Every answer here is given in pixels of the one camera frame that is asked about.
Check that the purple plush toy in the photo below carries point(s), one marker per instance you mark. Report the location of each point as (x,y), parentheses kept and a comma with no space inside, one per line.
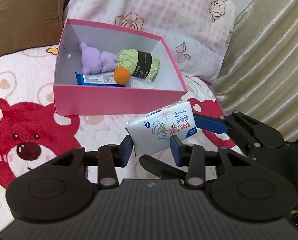
(95,61)

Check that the blue wet wipes pack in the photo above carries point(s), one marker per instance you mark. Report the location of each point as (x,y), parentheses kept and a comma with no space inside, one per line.
(104,79)

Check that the beige satin curtain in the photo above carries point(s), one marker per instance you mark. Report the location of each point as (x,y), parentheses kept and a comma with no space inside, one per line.
(259,75)

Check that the white tissue pack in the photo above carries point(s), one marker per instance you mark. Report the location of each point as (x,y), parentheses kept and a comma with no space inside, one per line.
(151,132)

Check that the brown pillow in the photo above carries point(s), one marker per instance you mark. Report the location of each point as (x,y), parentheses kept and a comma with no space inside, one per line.
(29,24)

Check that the pink checkered pillow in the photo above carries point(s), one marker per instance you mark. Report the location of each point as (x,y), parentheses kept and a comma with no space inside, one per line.
(197,32)

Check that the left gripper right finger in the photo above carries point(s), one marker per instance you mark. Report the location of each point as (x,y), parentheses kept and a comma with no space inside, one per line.
(191,156)

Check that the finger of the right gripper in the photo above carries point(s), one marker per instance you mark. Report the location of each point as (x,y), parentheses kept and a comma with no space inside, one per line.
(160,169)
(215,125)

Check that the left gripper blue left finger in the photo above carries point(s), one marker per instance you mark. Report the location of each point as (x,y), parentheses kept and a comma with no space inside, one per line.
(112,156)

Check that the red bear blanket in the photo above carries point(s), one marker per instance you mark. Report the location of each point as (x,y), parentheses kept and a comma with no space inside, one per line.
(31,132)

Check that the orange makeup sponge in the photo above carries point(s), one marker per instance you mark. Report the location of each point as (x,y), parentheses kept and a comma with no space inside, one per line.
(121,76)

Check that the green yarn ball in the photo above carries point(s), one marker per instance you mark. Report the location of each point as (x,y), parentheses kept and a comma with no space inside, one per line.
(138,63)

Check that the pink cardboard box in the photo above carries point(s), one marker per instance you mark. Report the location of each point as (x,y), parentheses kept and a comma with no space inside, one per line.
(100,94)

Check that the clear floss pick box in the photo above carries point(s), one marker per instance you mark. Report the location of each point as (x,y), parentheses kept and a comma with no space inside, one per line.
(135,82)

